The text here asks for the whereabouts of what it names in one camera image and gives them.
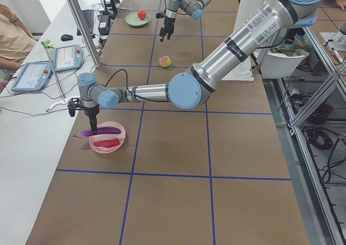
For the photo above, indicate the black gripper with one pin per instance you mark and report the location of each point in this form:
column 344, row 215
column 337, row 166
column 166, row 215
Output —
column 170, row 21
column 91, row 112

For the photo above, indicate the purple eggplant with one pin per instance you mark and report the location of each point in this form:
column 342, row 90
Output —
column 99, row 131

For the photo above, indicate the red chili pepper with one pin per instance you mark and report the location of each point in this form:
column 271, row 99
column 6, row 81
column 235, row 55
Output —
column 109, row 143

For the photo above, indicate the pink green peach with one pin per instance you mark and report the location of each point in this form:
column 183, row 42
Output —
column 165, row 61

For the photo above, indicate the red pomegranate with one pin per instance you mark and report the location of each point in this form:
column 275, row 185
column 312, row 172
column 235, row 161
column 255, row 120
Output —
column 141, row 14

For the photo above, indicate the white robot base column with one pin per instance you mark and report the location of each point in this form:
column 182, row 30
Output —
column 242, row 36

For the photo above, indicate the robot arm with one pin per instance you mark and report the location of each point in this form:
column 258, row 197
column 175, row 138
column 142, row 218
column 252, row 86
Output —
column 193, row 87
column 193, row 9

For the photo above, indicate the pink plastic plate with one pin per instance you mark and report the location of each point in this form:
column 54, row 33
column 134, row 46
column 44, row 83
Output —
column 96, row 138

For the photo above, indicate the green plastic plate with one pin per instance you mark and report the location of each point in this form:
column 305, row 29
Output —
column 132, row 20

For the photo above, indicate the white curved stand base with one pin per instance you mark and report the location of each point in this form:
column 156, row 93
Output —
column 60, row 104

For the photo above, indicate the black power adapter box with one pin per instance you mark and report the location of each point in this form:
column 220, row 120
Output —
column 104, row 24

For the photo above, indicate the far blue teach pendant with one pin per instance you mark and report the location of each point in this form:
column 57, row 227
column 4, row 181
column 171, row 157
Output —
column 68, row 58

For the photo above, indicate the blue teach pendant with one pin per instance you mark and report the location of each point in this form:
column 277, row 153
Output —
column 32, row 77
column 68, row 58

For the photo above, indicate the black keyboard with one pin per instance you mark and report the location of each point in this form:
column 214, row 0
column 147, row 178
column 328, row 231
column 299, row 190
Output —
column 88, row 16

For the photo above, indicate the near blue teach pendant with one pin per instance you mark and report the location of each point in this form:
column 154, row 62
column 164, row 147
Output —
column 32, row 77

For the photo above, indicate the black computer mouse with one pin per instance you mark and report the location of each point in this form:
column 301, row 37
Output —
column 66, row 37

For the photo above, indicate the metal rod green clip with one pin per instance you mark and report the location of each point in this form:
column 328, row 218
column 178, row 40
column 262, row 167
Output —
column 46, row 45

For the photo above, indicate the seated person beige shirt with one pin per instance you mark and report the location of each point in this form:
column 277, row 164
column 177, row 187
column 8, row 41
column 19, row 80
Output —
column 16, row 40

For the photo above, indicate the white plastic bin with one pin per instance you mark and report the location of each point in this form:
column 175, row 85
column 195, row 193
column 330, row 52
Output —
column 281, row 64

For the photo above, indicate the aluminium frame post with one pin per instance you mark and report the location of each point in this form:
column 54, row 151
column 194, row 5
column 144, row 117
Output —
column 82, row 26

